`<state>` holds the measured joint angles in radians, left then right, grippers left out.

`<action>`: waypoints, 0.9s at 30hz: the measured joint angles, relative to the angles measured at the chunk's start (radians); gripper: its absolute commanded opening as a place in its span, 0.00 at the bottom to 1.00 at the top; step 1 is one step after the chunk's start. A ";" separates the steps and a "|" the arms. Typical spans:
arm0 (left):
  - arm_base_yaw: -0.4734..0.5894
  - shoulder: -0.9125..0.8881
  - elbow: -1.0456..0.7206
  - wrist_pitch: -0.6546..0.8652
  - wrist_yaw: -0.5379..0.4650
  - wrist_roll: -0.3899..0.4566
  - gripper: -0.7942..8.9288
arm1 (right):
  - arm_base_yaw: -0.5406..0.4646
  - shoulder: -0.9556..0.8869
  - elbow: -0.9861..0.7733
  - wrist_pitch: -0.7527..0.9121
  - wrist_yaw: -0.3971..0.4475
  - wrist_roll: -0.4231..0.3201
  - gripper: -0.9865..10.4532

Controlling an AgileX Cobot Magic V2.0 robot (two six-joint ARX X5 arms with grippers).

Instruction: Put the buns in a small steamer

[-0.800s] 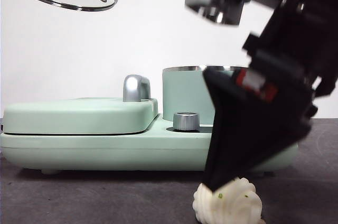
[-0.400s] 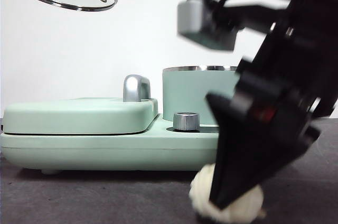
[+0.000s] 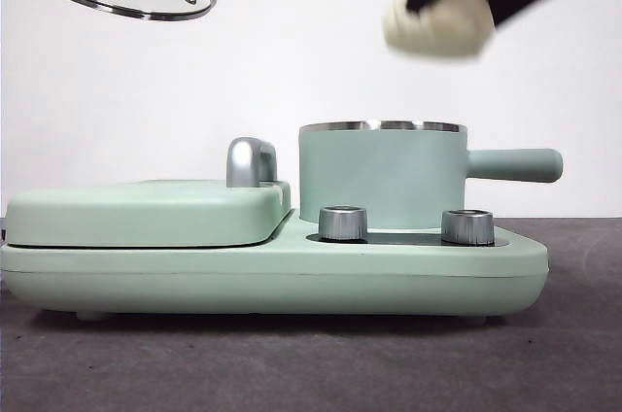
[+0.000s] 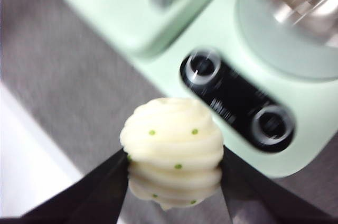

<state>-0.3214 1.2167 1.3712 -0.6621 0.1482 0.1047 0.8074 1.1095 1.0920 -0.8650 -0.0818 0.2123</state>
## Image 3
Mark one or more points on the twisted white scallion bun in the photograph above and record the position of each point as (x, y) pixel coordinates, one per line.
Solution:
(437, 33)

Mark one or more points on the chrome control knob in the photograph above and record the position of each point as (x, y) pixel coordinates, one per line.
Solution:
(342, 223)
(467, 227)

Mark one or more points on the mint green breakfast machine base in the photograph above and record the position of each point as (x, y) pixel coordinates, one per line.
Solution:
(291, 281)

